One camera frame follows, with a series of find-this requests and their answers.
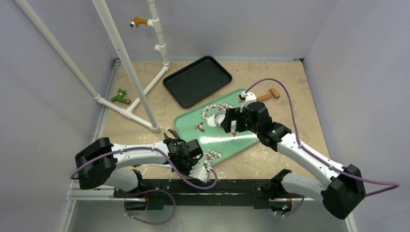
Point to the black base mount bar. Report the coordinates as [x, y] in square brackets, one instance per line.
[257, 193]

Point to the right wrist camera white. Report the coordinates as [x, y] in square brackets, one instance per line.
[246, 98]

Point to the white PVC pipe frame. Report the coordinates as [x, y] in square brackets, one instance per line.
[140, 110]

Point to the green plastic faucet tap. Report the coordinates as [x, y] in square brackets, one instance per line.
[121, 97]

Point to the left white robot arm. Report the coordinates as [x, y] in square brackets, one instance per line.
[106, 163]

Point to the wooden dough roller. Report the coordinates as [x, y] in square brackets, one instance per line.
[272, 93]

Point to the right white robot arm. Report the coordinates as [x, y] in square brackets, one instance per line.
[338, 187]

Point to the black handled pliers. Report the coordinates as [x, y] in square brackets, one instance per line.
[173, 132]

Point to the aluminium rail frame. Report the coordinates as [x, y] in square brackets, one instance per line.
[338, 187]

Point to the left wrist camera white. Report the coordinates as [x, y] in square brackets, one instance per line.
[199, 172]

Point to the white dough ball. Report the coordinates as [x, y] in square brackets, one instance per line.
[214, 121]

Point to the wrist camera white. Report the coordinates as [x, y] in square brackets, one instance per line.
[246, 98]
[199, 172]

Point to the black plastic tray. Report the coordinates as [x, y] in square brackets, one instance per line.
[196, 81]

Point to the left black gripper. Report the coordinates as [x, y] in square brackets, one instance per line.
[193, 162]

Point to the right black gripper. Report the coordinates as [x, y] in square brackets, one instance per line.
[232, 120]

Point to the green floral tray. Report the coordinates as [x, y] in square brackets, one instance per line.
[214, 142]

